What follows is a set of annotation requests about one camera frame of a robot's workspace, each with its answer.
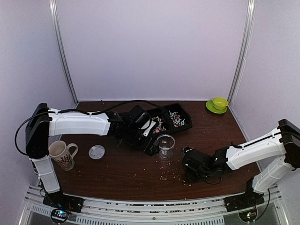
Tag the left aluminium frame post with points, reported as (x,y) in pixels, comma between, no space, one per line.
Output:
(62,54)

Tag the clear plastic lid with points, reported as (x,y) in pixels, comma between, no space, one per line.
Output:
(96,152)

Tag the right aluminium frame post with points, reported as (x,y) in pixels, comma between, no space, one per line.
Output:
(246,38)

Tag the green saucer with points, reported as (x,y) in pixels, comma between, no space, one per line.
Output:
(211,108)

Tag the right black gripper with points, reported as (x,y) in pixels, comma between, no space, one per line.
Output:
(191,178)

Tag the aluminium frame post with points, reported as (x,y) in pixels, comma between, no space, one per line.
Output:
(62,54)
(246,38)

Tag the front aluminium rail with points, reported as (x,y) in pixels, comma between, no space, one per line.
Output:
(204,211)

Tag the clear plastic cup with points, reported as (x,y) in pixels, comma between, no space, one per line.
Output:
(166,145)

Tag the green bowl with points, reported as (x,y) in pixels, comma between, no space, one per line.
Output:
(219,103)

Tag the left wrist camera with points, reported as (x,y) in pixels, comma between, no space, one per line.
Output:
(146,128)

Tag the black three-compartment candy tray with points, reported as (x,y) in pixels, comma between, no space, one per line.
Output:
(171,119)

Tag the cream floral mug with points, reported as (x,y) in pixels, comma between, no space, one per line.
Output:
(63,154)

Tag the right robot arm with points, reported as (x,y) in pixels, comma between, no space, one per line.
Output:
(283,143)

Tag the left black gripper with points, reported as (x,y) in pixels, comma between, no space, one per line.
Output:
(144,146)

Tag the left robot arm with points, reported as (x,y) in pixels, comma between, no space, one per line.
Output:
(135,127)

